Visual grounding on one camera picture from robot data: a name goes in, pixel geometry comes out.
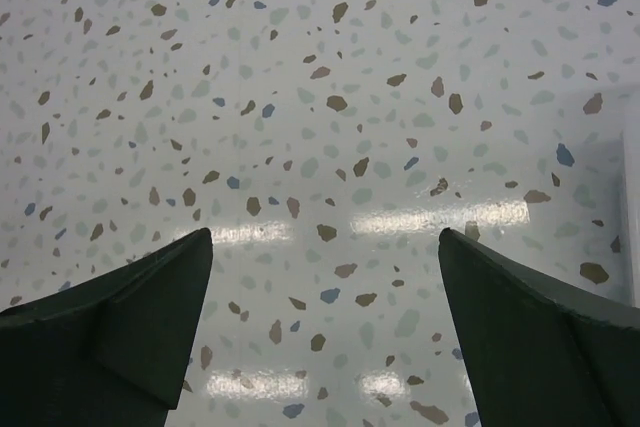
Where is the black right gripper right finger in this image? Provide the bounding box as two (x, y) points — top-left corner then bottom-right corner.
(438, 229), (639, 426)

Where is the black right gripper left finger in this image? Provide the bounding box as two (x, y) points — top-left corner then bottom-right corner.
(1, 228), (213, 426)

